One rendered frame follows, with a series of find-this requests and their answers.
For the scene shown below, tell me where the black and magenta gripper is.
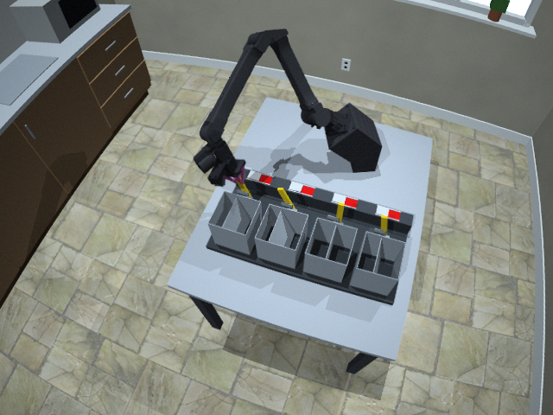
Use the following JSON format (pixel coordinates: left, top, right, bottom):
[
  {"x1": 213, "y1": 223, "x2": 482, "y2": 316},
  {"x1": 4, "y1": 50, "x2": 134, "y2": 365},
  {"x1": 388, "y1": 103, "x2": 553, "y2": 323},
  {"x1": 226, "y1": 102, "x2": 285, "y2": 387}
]
[{"x1": 218, "y1": 154, "x2": 246, "y2": 184}]

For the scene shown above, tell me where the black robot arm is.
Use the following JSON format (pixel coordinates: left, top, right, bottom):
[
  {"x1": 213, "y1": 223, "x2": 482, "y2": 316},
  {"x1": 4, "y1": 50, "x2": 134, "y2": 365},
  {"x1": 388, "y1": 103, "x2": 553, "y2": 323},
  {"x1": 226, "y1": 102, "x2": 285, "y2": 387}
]
[{"x1": 194, "y1": 29, "x2": 351, "y2": 187}]

